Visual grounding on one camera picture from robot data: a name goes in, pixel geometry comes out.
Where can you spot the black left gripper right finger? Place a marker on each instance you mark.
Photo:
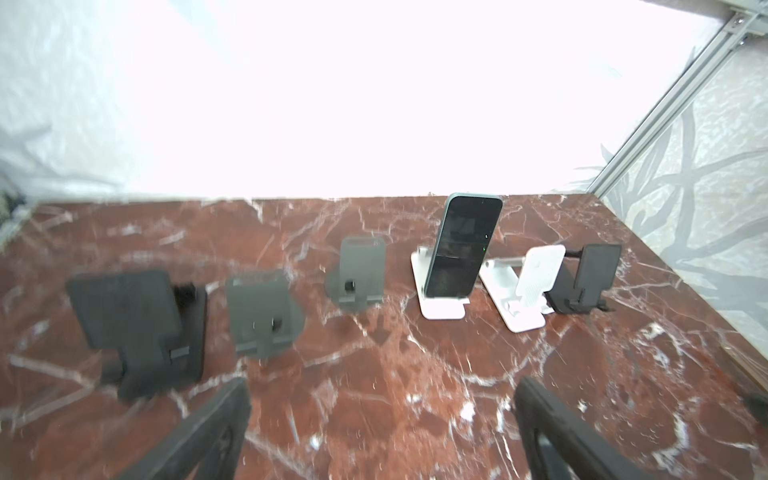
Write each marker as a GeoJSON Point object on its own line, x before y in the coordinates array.
{"type": "Point", "coordinates": [558, 444]}

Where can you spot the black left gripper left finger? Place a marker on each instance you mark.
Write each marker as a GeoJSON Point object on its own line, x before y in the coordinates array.
{"type": "Point", "coordinates": [207, 444]}

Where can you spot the black folding stand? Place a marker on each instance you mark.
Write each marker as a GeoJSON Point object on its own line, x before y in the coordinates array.
{"type": "Point", "coordinates": [156, 328]}
{"type": "Point", "coordinates": [581, 293]}

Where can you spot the round grey stand left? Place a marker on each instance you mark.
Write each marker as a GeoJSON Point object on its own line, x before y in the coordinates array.
{"type": "Point", "coordinates": [265, 318]}

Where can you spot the round grey stand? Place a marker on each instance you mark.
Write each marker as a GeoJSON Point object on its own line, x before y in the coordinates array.
{"type": "Point", "coordinates": [357, 282]}
{"type": "Point", "coordinates": [265, 318]}

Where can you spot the white stand right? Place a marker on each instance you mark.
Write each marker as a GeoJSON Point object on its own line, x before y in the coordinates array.
{"type": "Point", "coordinates": [517, 285]}

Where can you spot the white stand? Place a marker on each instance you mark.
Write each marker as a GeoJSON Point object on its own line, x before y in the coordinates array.
{"type": "Point", "coordinates": [434, 306]}
{"type": "Point", "coordinates": [517, 285]}

